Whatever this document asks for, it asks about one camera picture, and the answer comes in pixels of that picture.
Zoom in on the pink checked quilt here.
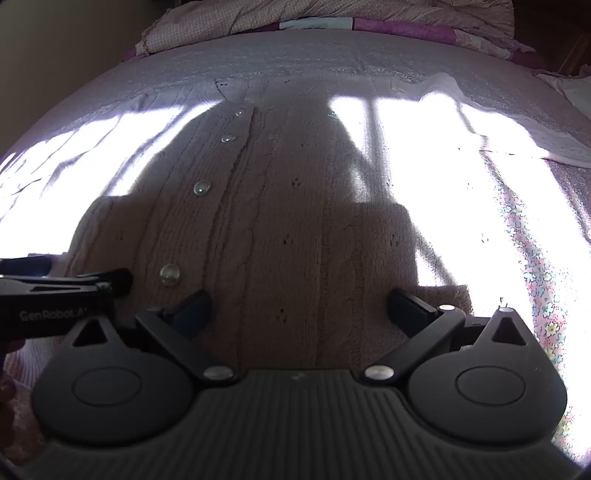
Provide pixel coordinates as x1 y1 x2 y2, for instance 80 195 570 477
122 0 532 62

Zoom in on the white pillow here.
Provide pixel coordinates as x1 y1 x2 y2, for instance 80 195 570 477
534 65 591 108

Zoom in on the pink knit cardigan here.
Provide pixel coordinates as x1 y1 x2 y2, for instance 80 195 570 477
0 74 591 384

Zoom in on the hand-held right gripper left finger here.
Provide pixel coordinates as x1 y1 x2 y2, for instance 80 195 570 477
69 290 236 386

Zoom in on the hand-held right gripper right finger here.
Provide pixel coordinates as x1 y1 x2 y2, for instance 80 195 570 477
360 287 532 383

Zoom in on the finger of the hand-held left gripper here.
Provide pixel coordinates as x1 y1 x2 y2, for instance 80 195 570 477
0 255 53 278
0 268 134 298

